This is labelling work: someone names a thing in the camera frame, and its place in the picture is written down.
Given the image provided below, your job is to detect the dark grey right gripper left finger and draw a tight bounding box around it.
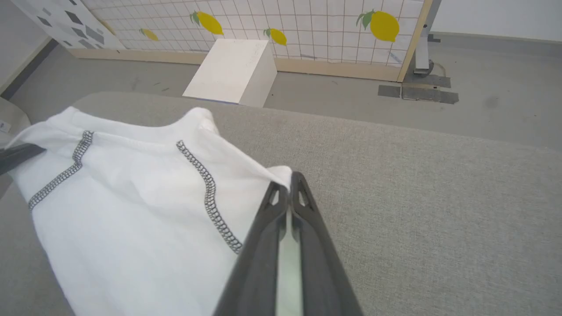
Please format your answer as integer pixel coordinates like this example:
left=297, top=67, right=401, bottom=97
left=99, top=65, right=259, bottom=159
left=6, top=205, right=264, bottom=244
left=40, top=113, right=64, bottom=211
left=213, top=181, right=290, bottom=316

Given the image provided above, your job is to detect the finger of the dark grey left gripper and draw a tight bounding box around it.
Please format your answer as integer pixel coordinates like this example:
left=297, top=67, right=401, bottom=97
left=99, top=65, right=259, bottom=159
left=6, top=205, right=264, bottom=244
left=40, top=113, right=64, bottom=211
left=0, top=144, right=46, bottom=176

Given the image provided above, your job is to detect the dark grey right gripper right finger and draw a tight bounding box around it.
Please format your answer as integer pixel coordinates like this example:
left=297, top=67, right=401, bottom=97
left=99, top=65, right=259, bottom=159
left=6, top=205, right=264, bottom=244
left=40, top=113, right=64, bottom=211
left=288, top=172, right=364, bottom=316

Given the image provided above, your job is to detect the white garment with grey stitching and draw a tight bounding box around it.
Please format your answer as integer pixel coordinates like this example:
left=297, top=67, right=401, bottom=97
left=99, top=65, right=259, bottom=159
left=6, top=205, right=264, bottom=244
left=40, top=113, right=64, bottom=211
left=4, top=106, right=293, bottom=316

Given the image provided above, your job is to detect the grey terrazzo print partition panel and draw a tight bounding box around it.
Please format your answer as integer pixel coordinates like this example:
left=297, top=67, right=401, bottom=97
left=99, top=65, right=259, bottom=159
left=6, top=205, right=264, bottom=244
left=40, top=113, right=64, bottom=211
left=11, top=0, right=126, bottom=50

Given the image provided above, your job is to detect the white rectangular box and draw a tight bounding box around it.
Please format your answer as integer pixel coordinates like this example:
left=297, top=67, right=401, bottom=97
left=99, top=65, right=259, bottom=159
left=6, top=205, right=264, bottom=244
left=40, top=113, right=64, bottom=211
left=182, top=39, right=278, bottom=108

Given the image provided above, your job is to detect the lemon print grid partition panel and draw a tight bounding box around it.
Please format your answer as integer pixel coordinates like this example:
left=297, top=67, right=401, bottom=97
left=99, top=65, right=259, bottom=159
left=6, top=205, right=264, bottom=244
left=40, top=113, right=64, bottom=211
left=69, top=0, right=433, bottom=83

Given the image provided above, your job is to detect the dark metal stand base plate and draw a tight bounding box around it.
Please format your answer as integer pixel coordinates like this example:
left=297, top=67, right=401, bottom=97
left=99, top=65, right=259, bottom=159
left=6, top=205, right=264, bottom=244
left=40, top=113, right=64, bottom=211
left=401, top=74, right=460, bottom=105

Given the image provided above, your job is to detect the metal partition stand post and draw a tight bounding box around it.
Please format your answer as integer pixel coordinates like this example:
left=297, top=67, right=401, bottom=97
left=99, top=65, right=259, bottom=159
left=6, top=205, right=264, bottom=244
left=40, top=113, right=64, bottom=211
left=412, top=0, right=442, bottom=75

